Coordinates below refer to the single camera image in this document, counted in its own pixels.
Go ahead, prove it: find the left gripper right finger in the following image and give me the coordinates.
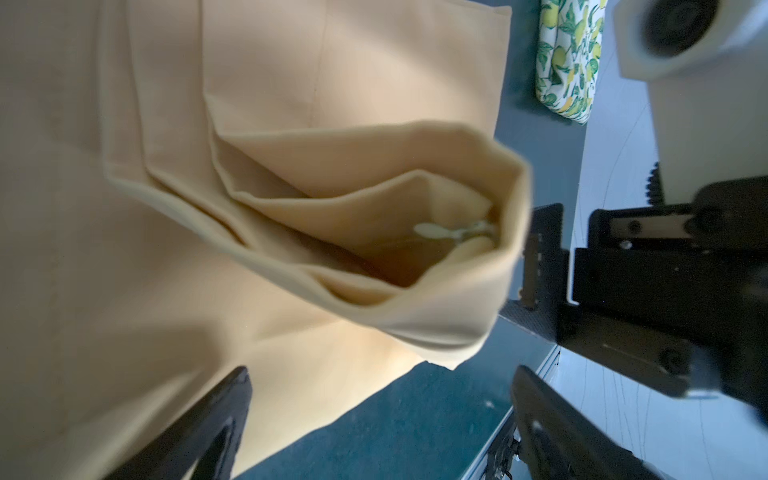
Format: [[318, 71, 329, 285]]
[[511, 366, 660, 479]]

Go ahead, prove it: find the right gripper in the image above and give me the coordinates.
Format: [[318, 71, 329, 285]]
[[499, 177, 767, 419]]

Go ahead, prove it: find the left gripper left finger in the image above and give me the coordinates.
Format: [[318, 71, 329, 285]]
[[107, 366, 252, 479]]

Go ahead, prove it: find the yellow skirt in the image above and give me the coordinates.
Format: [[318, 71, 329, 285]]
[[1, 1, 532, 479]]

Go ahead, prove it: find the lemon print skirt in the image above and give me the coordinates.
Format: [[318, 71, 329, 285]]
[[535, 0, 607, 125]]

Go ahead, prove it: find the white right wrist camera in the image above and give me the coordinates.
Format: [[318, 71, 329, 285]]
[[613, 1, 767, 204]]

